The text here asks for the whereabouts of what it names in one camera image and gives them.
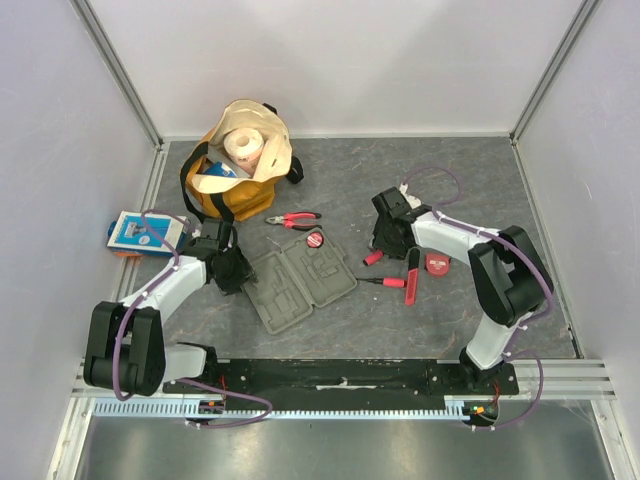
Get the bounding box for short red handled screwdriver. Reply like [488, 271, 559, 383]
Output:
[363, 250, 385, 266]

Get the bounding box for red black utility knife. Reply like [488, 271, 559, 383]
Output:
[405, 248, 421, 306]

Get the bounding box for long red handled screwdriver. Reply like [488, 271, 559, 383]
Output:
[358, 277, 406, 289]

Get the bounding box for grey plastic tool case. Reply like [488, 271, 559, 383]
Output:
[243, 228, 358, 335]

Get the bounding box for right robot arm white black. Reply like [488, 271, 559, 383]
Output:
[371, 187, 554, 394]

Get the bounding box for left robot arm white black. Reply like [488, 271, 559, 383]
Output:
[83, 219, 254, 400]

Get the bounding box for yellow canvas tool bag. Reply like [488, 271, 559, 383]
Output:
[179, 99, 304, 223]

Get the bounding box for red tape measure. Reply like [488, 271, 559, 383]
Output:
[425, 252, 451, 277]

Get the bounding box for red black pliers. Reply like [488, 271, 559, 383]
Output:
[265, 211, 322, 231]

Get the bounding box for black electrical tape roll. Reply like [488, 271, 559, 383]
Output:
[306, 231, 324, 249]

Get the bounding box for blue box inside bag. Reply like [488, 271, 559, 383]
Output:
[202, 161, 240, 178]

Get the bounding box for blue white cardboard box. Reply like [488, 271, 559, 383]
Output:
[106, 211, 189, 257]

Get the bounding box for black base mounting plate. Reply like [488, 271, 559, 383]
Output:
[195, 359, 519, 409]

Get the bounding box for white tape roll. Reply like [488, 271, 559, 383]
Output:
[223, 127, 264, 171]

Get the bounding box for white slotted cable duct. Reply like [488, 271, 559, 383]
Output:
[92, 396, 484, 421]

